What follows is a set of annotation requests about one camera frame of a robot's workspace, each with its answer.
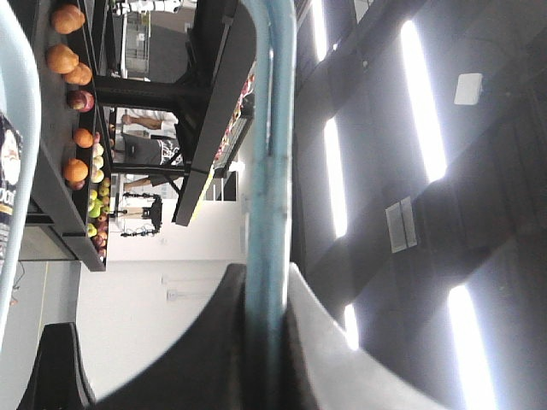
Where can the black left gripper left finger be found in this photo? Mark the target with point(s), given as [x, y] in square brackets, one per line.
[203, 369]

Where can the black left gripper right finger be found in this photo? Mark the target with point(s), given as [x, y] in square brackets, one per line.
[331, 373]

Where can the light blue shopping basket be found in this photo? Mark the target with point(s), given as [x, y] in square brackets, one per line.
[264, 292]

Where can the orange fruit front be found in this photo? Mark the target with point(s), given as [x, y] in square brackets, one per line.
[75, 170]

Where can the orange fruit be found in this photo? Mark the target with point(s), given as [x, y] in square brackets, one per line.
[83, 138]
[75, 170]

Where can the person in white shirt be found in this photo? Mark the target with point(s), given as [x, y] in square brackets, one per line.
[151, 151]

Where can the orange fruit top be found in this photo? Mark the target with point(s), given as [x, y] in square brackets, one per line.
[83, 138]

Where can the dark blue cookie box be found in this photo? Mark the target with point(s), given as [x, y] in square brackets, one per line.
[11, 150]

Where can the dark red apple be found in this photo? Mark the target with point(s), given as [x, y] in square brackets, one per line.
[80, 100]

